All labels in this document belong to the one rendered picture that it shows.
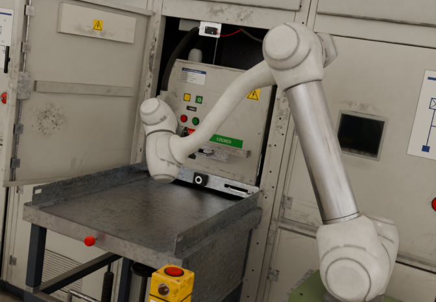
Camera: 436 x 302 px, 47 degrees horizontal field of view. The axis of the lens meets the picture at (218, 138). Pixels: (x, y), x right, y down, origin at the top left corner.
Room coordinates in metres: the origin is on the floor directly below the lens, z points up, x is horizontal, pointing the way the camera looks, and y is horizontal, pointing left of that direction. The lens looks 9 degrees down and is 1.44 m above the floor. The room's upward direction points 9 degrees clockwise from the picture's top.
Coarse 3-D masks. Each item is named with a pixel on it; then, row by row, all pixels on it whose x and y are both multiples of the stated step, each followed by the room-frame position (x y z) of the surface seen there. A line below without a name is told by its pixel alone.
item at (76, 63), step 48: (48, 0) 1.87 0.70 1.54; (96, 0) 1.99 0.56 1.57; (48, 48) 1.88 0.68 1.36; (96, 48) 2.05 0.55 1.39; (144, 48) 2.24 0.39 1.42; (48, 96) 1.90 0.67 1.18; (96, 96) 2.07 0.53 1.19; (144, 96) 2.23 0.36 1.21; (48, 144) 1.91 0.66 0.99; (96, 144) 2.09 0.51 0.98
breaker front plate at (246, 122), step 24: (216, 72) 2.15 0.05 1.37; (240, 72) 2.10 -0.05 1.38; (168, 96) 2.23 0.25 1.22; (192, 96) 2.18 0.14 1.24; (216, 96) 2.14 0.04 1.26; (264, 96) 2.05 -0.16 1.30; (240, 120) 2.09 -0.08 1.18; (264, 120) 2.05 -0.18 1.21; (192, 168) 2.16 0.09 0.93; (216, 168) 2.12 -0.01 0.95; (240, 168) 2.07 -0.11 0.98
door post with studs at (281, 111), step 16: (304, 0) 1.97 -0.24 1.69; (304, 16) 1.97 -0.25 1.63; (288, 112) 1.96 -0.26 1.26; (272, 128) 1.99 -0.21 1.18; (272, 144) 1.98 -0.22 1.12; (272, 160) 1.97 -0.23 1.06; (272, 176) 1.97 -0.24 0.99; (272, 192) 1.96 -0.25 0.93; (256, 256) 1.97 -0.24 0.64; (256, 272) 1.97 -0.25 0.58; (256, 288) 1.96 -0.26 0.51
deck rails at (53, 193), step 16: (80, 176) 1.80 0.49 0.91; (96, 176) 1.89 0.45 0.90; (112, 176) 1.99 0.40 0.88; (128, 176) 2.10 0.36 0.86; (144, 176) 2.18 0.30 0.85; (32, 192) 1.59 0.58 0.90; (48, 192) 1.65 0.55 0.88; (64, 192) 1.73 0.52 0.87; (80, 192) 1.81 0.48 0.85; (256, 192) 1.97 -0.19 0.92; (240, 208) 1.82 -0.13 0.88; (208, 224) 1.56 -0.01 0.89; (224, 224) 1.70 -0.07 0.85; (176, 240) 1.37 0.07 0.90; (192, 240) 1.47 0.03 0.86; (176, 256) 1.37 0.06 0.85
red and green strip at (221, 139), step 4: (188, 128) 2.18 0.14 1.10; (188, 132) 2.18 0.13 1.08; (192, 132) 2.17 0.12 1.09; (212, 136) 2.13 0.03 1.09; (216, 136) 2.13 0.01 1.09; (220, 136) 2.12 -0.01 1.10; (224, 136) 2.11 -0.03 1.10; (212, 140) 2.13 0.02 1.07; (216, 140) 2.13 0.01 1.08; (220, 140) 2.12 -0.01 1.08; (224, 140) 2.11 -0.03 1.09; (228, 140) 2.10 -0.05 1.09; (232, 140) 2.10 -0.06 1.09; (236, 140) 2.09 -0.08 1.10; (240, 140) 2.08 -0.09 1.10; (224, 144) 2.11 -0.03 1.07; (228, 144) 2.10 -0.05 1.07; (232, 144) 2.09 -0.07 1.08; (236, 144) 2.09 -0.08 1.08; (240, 144) 2.08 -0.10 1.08
